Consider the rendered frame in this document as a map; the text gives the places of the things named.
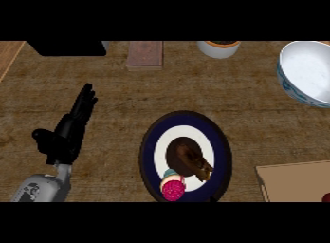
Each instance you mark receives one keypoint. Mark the pink frosted cupcake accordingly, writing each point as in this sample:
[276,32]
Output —
[173,188]

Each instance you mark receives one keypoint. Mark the white pot with dark soil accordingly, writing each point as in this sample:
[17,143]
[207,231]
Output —
[219,49]

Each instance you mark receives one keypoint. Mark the reddish brown wooden block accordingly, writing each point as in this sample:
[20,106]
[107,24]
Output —
[145,54]

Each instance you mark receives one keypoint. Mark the dark blue and white plate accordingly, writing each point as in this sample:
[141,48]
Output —
[150,148]

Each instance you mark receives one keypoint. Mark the black appliance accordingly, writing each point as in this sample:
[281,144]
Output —
[70,47]

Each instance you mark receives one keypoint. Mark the white and blue bowl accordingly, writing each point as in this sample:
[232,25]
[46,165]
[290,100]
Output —
[313,72]

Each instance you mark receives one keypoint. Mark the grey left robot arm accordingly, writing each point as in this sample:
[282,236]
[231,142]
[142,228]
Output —
[42,187]

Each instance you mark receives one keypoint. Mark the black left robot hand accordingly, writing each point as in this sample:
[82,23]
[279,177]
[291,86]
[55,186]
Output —
[68,133]

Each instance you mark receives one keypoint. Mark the tan cardboard box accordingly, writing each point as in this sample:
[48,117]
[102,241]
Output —
[299,183]

